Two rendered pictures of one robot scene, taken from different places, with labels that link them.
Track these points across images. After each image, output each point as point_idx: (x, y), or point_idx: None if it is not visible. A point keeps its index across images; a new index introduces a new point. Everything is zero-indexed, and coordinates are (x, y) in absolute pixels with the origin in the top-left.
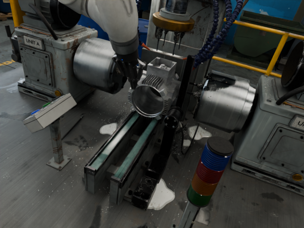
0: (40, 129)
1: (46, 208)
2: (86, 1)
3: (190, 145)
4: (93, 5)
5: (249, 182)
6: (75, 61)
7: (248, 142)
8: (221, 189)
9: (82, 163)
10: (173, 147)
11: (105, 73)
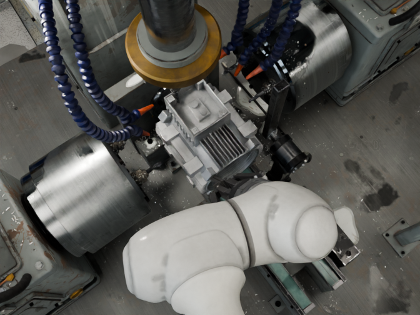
0: None
1: None
2: (248, 267)
3: (282, 132)
4: (277, 262)
5: (369, 101)
6: (74, 250)
7: (359, 75)
8: (363, 144)
9: (244, 302)
10: (268, 155)
11: (143, 210)
